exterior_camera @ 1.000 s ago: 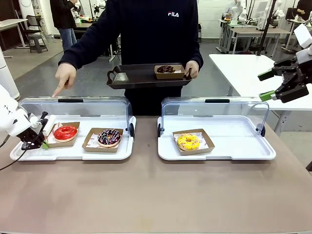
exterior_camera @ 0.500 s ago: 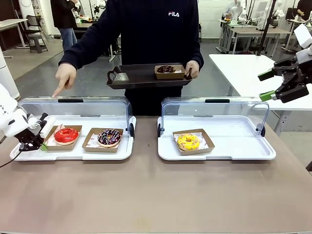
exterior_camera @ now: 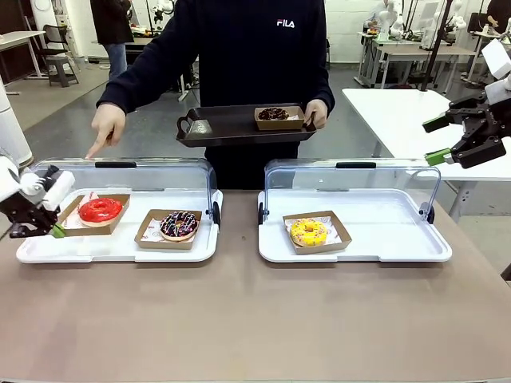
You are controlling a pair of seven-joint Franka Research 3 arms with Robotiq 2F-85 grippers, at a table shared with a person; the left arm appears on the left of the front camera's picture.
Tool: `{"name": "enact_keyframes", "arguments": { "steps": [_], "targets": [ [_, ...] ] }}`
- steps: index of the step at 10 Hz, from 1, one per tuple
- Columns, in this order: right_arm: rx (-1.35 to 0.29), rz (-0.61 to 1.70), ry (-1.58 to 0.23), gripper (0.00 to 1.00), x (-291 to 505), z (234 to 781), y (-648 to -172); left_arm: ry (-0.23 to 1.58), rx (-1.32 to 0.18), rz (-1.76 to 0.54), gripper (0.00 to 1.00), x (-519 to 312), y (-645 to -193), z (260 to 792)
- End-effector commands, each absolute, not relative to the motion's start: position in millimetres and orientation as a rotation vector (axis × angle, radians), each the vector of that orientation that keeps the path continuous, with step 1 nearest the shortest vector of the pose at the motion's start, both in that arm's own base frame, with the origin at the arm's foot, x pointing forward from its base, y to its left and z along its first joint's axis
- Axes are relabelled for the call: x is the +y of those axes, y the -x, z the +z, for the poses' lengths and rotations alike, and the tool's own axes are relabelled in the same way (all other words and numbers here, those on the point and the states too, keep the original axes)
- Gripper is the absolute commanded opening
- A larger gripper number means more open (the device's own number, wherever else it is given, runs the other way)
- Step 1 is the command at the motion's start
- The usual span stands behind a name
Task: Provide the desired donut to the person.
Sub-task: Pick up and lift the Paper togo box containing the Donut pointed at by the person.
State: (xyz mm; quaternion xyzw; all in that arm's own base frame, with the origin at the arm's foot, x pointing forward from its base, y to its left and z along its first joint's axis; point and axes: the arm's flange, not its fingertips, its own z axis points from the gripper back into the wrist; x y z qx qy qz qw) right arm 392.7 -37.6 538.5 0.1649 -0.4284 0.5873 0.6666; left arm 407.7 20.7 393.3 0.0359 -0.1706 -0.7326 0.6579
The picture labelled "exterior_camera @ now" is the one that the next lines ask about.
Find navy Fila sweatshirt torso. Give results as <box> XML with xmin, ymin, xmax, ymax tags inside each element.
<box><xmin>97</xmin><ymin>0</ymin><xmax>335</xmax><ymax>191</ymax></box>

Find person's right hand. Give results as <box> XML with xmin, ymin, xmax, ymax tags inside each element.
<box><xmin>85</xmin><ymin>104</ymin><xmax>129</xmax><ymax>161</ymax></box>

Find clear display case lid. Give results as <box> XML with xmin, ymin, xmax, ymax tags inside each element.
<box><xmin>258</xmin><ymin>157</ymin><xmax>442</xmax><ymax>225</ymax></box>
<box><xmin>26</xmin><ymin>157</ymin><xmax>221</xmax><ymax>231</ymax></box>

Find person's right forearm navy sleeve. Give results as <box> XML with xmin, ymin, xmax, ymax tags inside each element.
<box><xmin>97</xmin><ymin>49</ymin><xmax>161</xmax><ymax>117</ymax></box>

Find red glazed donut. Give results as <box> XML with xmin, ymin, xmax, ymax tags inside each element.
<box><xmin>77</xmin><ymin>196</ymin><xmax>125</xmax><ymax>229</ymax></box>

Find black serving tray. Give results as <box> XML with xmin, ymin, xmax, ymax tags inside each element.
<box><xmin>175</xmin><ymin>104</ymin><xmax>319</xmax><ymax>149</ymax></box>

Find background person white shirt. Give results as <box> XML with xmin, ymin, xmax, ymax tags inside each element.
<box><xmin>363</xmin><ymin>0</ymin><xmax>391</xmax><ymax>30</ymax></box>

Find grey step stool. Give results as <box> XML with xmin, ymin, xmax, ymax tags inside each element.
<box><xmin>45</xmin><ymin>54</ymin><xmax>81</xmax><ymax>88</ymax></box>

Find chocolate donut colourful sprinkles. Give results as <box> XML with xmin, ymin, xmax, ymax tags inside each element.
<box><xmin>159</xmin><ymin>211</ymin><xmax>200</xmax><ymax>243</ymax></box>

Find background person dark jacket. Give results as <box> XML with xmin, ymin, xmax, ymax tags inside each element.
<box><xmin>90</xmin><ymin>0</ymin><xmax>135</xmax><ymax>80</ymax></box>

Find brown cardboard donut tray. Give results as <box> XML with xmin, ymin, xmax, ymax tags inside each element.
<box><xmin>133</xmin><ymin>208</ymin><xmax>204</xmax><ymax>251</ymax></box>
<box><xmin>55</xmin><ymin>192</ymin><xmax>132</xmax><ymax>238</ymax></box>
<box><xmin>254</xmin><ymin>105</ymin><xmax>307</xmax><ymax>132</ymax></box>
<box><xmin>282</xmin><ymin>210</ymin><xmax>353</xmax><ymax>256</ymax></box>

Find white side table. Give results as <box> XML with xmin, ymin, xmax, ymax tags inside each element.
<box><xmin>341</xmin><ymin>87</ymin><xmax>511</xmax><ymax>225</ymax></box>

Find black office chair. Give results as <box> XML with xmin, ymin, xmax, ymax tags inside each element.
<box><xmin>41</xmin><ymin>24</ymin><xmax>79</xmax><ymax>61</ymax></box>

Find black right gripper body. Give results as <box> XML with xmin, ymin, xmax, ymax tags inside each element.
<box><xmin>446</xmin><ymin>93</ymin><xmax>509</xmax><ymax>169</ymax></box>

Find black tripod pole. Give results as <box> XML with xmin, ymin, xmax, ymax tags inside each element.
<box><xmin>414</xmin><ymin>0</ymin><xmax>457</xmax><ymax>93</ymax></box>

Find white display case base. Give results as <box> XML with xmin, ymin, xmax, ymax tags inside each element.
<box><xmin>15</xmin><ymin>187</ymin><xmax>224</xmax><ymax>265</ymax></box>
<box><xmin>257</xmin><ymin>189</ymin><xmax>454</xmax><ymax>264</ymax></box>

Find white background desk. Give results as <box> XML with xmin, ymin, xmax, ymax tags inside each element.
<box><xmin>0</xmin><ymin>30</ymin><xmax>47</xmax><ymax>96</ymax></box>

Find dark chocolate donut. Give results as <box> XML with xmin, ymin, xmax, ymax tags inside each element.
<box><xmin>257</xmin><ymin>107</ymin><xmax>290</xmax><ymax>122</ymax></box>

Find grey background workbench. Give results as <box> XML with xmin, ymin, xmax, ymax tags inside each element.
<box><xmin>357</xmin><ymin>30</ymin><xmax>477</xmax><ymax>91</ymax></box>

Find person's left hand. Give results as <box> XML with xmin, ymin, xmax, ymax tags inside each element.
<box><xmin>303</xmin><ymin>99</ymin><xmax>330</xmax><ymax>130</ymax></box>

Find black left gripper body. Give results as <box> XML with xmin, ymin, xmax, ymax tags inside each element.
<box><xmin>0</xmin><ymin>195</ymin><xmax>59</xmax><ymax>231</ymax></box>

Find person's left forearm navy sleeve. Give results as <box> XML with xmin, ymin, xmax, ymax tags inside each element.
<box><xmin>314</xmin><ymin>59</ymin><xmax>336</xmax><ymax>113</ymax></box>

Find white rounded cabinet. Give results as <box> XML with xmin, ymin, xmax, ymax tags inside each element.
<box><xmin>0</xmin><ymin>75</ymin><xmax>34</xmax><ymax>171</ymax></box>

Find yellow glazed donut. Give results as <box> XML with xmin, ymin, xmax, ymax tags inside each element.
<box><xmin>290</xmin><ymin>218</ymin><xmax>330</xmax><ymax>249</ymax></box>

